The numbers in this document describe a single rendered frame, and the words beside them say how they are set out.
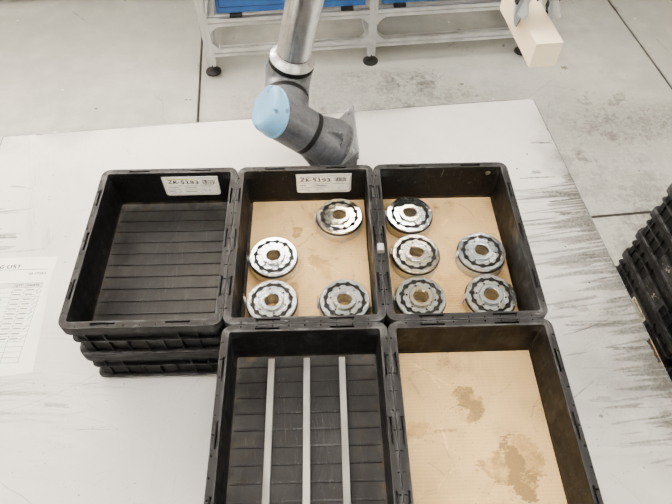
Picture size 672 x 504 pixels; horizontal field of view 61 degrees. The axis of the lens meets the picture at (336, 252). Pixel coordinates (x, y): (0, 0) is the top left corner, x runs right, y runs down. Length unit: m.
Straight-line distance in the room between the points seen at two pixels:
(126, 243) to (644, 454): 1.16
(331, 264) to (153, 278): 0.38
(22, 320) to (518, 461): 1.10
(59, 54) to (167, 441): 2.67
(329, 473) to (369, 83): 2.31
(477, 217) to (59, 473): 1.02
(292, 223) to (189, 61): 2.09
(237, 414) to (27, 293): 0.66
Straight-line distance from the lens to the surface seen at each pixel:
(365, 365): 1.11
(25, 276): 1.55
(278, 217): 1.31
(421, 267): 1.20
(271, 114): 1.38
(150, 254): 1.31
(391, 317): 1.04
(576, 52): 3.50
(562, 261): 1.50
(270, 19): 2.99
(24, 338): 1.45
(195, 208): 1.37
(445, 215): 1.33
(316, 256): 1.24
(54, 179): 1.74
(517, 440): 1.10
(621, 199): 2.74
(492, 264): 1.24
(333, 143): 1.44
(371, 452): 1.05
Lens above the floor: 1.83
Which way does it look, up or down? 54 degrees down
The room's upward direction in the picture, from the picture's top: straight up
